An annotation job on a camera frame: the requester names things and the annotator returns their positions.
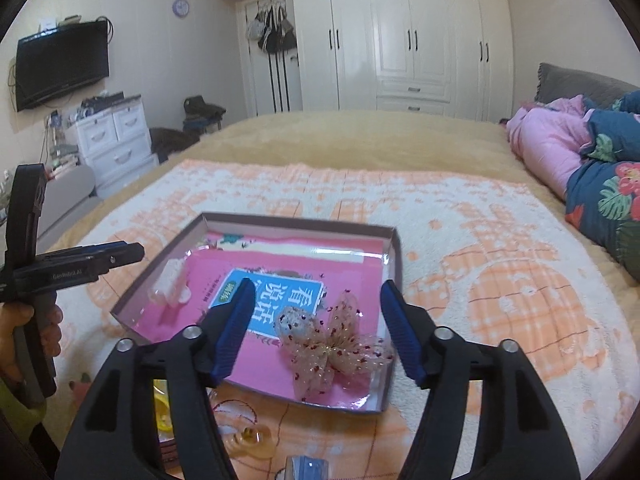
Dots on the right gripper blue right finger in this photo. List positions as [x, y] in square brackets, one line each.
[520, 435]

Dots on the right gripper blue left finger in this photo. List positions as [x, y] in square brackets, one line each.
[114, 434]

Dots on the white hair clip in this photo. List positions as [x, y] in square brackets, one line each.
[171, 287]

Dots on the sheer polka dot bow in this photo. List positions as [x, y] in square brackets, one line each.
[319, 350]

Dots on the yellow hoop earrings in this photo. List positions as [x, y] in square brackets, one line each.
[162, 407]

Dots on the person's left hand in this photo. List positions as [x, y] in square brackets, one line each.
[17, 315]

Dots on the amber translucent hair clip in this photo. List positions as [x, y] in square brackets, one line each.
[253, 441]

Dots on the white drawer cabinet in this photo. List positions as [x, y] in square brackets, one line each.
[115, 144]

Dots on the orange white patterned blanket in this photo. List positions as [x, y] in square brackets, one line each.
[581, 347]

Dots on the dark clothes pile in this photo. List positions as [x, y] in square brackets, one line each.
[167, 141]

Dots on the brown cardboard tray box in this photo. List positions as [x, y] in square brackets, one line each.
[272, 227]

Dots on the clothes on stool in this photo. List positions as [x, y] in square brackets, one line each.
[202, 117]

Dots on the blue floral quilt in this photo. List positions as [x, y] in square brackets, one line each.
[602, 196]

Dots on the beige bed cover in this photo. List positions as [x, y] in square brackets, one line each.
[360, 135]

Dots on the white door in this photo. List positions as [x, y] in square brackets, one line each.
[271, 82]

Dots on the hanging bags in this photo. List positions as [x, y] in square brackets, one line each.
[272, 31]

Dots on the grey headboard cushion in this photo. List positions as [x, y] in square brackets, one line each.
[556, 82]

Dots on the white wardrobe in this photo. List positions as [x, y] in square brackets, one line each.
[446, 57]

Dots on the black wall television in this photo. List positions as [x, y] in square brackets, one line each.
[58, 61]

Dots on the blue wall clock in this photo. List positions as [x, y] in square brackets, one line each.
[180, 8]

